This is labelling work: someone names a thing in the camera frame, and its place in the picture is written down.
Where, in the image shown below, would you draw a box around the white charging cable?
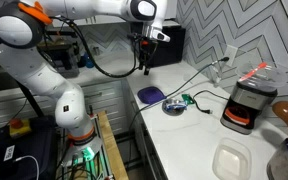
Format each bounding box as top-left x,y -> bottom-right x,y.
14,154 -> 41,180

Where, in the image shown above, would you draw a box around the long black cable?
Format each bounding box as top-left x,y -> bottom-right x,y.
127,56 -> 231,161

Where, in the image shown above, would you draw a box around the black tripod pole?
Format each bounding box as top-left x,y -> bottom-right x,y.
16,81 -> 46,118

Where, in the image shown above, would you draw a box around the black robot cable harness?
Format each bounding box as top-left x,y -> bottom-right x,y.
48,15 -> 142,79

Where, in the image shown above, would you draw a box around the clear glass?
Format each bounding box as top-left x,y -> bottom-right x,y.
211,61 -> 226,88

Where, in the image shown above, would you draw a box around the yellow emergency stop box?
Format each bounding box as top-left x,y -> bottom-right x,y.
8,118 -> 33,139

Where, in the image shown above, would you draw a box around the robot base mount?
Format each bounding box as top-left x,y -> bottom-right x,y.
55,111 -> 114,180

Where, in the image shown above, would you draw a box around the black power cord with plug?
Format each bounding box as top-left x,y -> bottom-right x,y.
192,89 -> 229,115

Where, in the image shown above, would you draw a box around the clear plastic lunch box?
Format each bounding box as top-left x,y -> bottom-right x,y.
211,137 -> 253,180

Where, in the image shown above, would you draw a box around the purple bowl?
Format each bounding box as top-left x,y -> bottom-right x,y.
136,86 -> 167,105

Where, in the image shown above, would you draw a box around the black silver coffee maker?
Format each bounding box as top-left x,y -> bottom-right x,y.
219,80 -> 279,136

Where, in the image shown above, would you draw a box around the black equipment case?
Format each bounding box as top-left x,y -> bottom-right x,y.
0,115 -> 59,180

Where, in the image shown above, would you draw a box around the wooden plank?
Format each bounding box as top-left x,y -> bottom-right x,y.
97,110 -> 130,180

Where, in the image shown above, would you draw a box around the white wall outlet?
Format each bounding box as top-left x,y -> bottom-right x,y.
223,44 -> 239,68

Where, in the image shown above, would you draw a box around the blue bottle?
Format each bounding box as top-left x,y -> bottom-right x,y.
82,52 -> 95,69

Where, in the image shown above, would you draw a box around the blue white candy bar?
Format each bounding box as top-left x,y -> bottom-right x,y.
166,102 -> 189,112

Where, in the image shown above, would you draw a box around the black countertop appliance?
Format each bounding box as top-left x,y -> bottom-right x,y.
37,36 -> 82,80

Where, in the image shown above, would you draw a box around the black microwave oven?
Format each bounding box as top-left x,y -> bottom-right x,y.
130,21 -> 187,69

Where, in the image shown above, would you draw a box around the small metal bowl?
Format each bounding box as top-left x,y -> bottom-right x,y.
161,98 -> 187,117

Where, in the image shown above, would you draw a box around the clear plastic lidded container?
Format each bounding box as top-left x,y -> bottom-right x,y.
234,62 -> 288,90

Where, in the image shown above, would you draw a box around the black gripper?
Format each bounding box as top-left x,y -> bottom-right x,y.
129,32 -> 159,76

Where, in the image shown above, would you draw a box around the small green packet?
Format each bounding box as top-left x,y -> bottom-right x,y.
181,93 -> 196,106

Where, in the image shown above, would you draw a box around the red orange utensil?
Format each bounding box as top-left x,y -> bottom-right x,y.
238,61 -> 268,83

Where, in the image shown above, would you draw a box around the white cabinet drawers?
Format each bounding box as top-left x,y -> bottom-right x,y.
0,78 -> 132,138

